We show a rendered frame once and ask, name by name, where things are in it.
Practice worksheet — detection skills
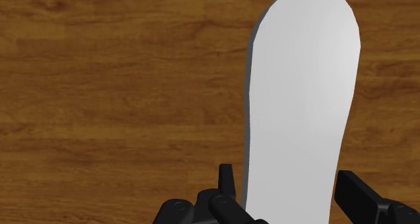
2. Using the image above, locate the white oblong flat object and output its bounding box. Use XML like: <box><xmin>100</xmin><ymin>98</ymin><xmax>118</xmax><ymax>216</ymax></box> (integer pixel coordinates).
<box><xmin>240</xmin><ymin>0</ymin><xmax>361</xmax><ymax>224</ymax></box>

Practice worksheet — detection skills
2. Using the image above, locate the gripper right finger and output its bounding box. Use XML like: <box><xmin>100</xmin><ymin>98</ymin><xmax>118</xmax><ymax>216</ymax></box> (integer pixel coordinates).
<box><xmin>334</xmin><ymin>170</ymin><xmax>420</xmax><ymax>224</ymax></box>

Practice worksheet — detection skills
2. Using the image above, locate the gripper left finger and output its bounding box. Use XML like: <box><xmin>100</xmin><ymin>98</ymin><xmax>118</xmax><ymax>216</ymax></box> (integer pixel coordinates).
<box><xmin>152</xmin><ymin>163</ymin><xmax>271</xmax><ymax>224</ymax></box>

